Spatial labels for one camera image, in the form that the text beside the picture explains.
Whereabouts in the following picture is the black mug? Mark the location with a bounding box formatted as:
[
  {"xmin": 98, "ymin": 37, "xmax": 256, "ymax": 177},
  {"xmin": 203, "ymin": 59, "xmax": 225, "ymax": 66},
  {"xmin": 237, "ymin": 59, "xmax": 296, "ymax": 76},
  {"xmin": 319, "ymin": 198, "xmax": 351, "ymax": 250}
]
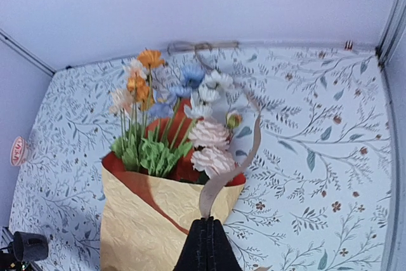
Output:
[{"xmin": 12, "ymin": 232, "xmax": 49, "ymax": 263}]

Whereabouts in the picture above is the blue fake flower stem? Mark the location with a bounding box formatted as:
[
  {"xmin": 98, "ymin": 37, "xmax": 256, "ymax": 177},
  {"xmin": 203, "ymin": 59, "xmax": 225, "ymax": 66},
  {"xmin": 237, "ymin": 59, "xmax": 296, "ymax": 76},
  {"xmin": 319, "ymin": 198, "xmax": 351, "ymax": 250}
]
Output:
[{"xmin": 148, "ymin": 64, "xmax": 206, "ymax": 142}]

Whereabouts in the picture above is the pink rose fake stem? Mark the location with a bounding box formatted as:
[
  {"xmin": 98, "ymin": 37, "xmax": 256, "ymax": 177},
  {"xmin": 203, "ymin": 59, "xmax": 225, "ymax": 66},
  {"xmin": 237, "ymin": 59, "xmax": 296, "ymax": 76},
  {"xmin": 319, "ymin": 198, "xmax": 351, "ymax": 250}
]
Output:
[{"xmin": 188, "ymin": 117, "xmax": 236, "ymax": 179}]

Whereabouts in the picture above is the orange wrapping paper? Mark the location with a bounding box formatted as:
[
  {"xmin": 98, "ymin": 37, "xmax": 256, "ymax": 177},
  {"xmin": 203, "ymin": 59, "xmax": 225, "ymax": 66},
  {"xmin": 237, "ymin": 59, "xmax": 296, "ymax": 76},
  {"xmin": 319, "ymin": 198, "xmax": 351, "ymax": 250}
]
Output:
[{"xmin": 101, "ymin": 98, "xmax": 247, "ymax": 235}]

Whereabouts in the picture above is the tan raffia ribbon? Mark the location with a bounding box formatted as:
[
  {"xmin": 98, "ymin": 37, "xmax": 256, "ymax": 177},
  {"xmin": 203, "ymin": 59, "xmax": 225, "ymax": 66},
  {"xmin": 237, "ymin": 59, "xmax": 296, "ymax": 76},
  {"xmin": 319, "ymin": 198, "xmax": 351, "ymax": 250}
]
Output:
[{"xmin": 167, "ymin": 41, "xmax": 261, "ymax": 218}]

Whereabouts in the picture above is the green leafy fake stem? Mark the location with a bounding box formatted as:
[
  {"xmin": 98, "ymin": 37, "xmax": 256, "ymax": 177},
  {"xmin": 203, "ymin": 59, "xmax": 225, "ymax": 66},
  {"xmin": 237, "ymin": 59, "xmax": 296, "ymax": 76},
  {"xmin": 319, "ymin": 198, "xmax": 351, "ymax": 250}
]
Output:
[{"xmin": 111, "ymin": 135, "xmax": 193, "ymax": 178}]

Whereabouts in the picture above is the cream rose fake stem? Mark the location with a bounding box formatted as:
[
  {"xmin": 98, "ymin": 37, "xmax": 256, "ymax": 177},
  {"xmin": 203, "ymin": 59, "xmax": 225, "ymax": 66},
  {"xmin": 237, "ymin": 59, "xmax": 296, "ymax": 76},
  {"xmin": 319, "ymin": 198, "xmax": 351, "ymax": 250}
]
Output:
[{"xmin": 109, "ymin": 59, "xmax": 147, "ymax": 142}]

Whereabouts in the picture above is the metal frame post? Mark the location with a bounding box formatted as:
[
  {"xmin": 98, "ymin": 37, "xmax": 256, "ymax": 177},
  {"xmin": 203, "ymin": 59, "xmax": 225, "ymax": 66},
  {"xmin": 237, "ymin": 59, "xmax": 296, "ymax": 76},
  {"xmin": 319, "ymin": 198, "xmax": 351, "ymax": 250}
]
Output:
[
  {"xmin": 0, "ymin": 29, "xmax": 56, "ymax": 77},
  {"xmin": 376, "ymin": 0, "xmax": 405, "ymax": 67}
]

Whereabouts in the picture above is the right metal frame post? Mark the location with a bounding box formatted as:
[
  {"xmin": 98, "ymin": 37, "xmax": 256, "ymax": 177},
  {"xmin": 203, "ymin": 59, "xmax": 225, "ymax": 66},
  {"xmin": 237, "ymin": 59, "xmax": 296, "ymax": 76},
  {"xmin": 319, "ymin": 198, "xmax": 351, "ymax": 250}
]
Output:
[{"xmin": 376, "ymin": 0, "xmax": 405, "ymax": 67}]

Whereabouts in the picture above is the floral patterned tablecloth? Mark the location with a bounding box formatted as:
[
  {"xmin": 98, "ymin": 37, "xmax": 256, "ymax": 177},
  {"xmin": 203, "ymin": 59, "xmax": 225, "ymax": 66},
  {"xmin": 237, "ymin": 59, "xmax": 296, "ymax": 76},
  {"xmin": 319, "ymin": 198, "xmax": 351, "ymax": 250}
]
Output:
[{"xmin": 9, "ymin": 46, "xmax": 393, "ymax": 270}]

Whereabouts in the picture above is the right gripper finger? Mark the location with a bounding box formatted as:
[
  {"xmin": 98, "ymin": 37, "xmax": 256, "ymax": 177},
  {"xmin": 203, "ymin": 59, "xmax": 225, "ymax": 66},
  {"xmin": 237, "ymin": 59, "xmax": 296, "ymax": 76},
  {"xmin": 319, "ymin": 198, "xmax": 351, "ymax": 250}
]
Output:
[{"xmin": 174, "ymin": 216, "xmax": 242, "ymax": 271}]

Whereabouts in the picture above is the yellow wrapping paper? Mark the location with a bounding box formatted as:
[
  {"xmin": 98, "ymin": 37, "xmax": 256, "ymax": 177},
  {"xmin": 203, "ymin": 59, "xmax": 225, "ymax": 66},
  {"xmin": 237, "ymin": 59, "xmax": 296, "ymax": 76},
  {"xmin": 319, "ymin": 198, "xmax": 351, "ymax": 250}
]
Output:
[{"xmin": 100, "ymin": 161, "xmax": 245, "ymax": 270}]

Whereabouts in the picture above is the left metal frame post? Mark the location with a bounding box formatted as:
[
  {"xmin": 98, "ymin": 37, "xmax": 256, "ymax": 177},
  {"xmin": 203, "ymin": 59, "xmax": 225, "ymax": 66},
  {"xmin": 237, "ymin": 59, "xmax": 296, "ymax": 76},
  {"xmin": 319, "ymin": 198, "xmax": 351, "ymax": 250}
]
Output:
[{"xmin": 0, "ymin": 29, "xmax": 56, "ymax": 77}]

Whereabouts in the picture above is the red white patterned bowl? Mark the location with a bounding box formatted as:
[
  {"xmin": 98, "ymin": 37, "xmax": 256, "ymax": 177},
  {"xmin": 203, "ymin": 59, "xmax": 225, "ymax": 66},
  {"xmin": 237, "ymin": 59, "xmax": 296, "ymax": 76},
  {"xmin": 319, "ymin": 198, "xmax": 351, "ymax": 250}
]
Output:
[{"xmin": 10, "ymin": 136, "xmax": 30, "ymax": 166}]

